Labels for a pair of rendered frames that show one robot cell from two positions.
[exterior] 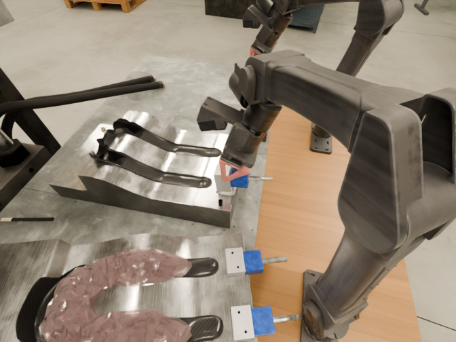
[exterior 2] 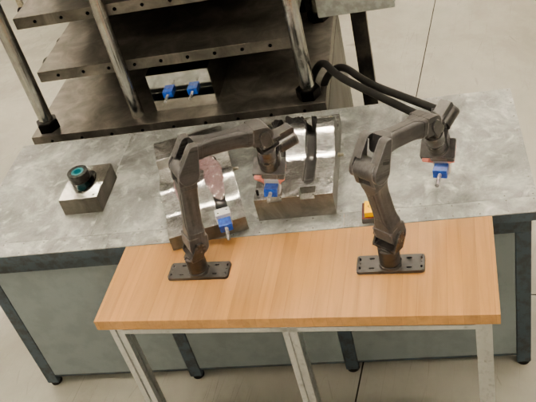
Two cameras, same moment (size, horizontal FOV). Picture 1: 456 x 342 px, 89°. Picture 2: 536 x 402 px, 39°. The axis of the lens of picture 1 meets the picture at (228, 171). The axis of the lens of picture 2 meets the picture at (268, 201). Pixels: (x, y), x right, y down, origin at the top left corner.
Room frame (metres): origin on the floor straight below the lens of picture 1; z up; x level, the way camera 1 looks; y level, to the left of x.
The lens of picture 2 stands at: (0.46, -1.97, 2.41)
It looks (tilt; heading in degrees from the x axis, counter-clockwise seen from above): 38 degrees down; 94
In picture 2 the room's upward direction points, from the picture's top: 15 degrees counter-clockwise
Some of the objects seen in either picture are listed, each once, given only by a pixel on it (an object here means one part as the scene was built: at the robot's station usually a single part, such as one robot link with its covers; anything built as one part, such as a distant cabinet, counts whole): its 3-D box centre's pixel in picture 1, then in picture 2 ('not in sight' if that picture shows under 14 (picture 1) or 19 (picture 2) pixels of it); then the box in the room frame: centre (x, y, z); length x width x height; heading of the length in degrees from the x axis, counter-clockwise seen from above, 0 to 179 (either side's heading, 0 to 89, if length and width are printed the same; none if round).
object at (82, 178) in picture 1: (153, 161); (299, 155); (0.45, 0.21, 0.87); 0.50 x 0.26 x 0.14; 78
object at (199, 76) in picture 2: not in sight; (192, 60); (0.07, 1.11, 0.87); 0.50 x 0.27 x 0.17; 78
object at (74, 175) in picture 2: not in sight; (78, 175); (-0.37, 0.38, 0.89); 0.08 x 0.08 x 0.04
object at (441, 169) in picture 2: not in sight; (440, 172); (0.86, -0.13, 0.93); 0.13 x 0.05 x 0.05; 66
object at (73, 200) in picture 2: not in sight; (88, 188); (-0.35, 0.36, 0.83); 0.20 x 0.15 x 0.07; 78
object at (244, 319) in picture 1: (267, 320); not in sight; (0.06, -0.07, 0.85); 0.13 x 0.05 x 0.05; 96
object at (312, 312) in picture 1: (332, 310); (193, 246); (0.07, -0.18, 0.90); 0.09 x 0.06 x 0.06; 112
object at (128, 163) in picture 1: (153, 152); (293, 147); (0.43, 0.20, 0.92); 0.35 x 0.16 x 0.09; 78
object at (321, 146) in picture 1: (324, 125); (389, 255); (0.64, -0.34, 0.84); 0.20 x 0.07 x 0.08; 165
